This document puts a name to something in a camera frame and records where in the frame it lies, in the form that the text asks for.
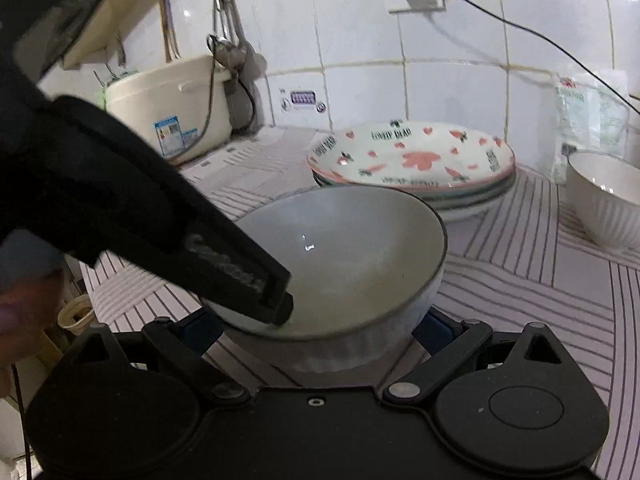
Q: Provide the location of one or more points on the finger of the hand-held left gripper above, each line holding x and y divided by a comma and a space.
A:
240, 275

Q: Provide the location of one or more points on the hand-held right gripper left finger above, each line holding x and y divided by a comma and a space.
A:
197, 332

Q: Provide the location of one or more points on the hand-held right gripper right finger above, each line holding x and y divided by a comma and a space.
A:
435, 332

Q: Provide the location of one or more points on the white ribbed bowl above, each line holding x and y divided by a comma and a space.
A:
607, 200
345, 260

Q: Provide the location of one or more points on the pink patterned plate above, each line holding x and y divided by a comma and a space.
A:
415, 152

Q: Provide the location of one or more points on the person's left hand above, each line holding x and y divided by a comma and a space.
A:
25, 305

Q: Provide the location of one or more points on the white rice cooker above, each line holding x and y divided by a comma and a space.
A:
165, 105

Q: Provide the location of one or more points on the striped tablecloth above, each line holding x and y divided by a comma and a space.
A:
525, 280

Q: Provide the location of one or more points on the wooden spatula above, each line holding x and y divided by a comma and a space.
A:
170, 25

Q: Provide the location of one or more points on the hanging metal ladle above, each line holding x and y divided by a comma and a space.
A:
232, 35

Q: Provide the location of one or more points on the white seasoning bag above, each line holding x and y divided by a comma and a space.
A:
590, 120

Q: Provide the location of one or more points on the beige wall cabinet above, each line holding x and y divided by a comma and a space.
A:
110, 35

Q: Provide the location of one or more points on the small wall sticker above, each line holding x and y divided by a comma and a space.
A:
302, 100

